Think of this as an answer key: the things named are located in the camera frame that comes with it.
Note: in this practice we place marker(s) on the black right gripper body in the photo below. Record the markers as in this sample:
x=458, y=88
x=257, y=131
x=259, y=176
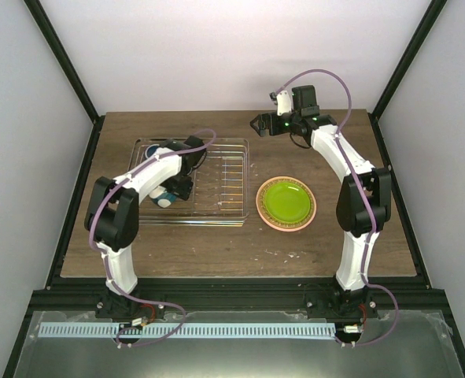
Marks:
x=281, y=129

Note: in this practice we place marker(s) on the green plastic plate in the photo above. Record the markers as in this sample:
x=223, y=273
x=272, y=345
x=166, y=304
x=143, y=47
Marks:
x=287, y=202

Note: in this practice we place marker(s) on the pink rimmed plate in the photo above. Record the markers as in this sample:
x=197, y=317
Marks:
x=286, y=204

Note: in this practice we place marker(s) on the woven bamboo tray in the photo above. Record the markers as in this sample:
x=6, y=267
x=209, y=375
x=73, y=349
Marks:
x=263, y=197

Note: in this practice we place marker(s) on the light blue slotted strip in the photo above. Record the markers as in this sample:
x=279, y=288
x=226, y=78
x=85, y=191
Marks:
x=323, y=331

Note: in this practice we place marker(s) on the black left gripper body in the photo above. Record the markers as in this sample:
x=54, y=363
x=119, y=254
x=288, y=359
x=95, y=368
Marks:
x=175, y=184

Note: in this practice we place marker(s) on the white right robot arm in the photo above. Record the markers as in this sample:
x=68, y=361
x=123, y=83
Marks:
x=364, y=201

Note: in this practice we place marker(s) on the dark blue ceramic mug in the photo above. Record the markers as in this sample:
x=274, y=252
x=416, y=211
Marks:
x=155, y=151

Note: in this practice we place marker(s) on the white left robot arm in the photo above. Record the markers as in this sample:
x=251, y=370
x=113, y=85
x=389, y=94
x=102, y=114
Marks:
x=112, y=217

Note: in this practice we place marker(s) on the white and teal bowl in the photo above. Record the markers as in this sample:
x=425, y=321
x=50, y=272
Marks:
x=161, y=197

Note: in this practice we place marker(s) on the clear plastic drip tray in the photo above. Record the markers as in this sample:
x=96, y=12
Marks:
x=224, y=185

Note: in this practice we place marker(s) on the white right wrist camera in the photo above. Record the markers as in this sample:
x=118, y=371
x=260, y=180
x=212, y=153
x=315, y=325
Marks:
x=282, y=100

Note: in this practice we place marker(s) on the black aluminium frame post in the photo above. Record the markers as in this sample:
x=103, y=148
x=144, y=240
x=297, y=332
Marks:
x=418, y=38

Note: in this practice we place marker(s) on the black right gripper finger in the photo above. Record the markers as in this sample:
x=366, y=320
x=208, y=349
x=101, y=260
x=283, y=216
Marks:
x=259, y=121
x=260, y=131

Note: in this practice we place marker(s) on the black left frame post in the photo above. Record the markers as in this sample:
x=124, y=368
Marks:
x=49, y=33

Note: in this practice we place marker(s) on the black front frame rail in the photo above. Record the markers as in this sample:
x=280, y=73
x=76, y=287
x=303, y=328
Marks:
x=317, y=296

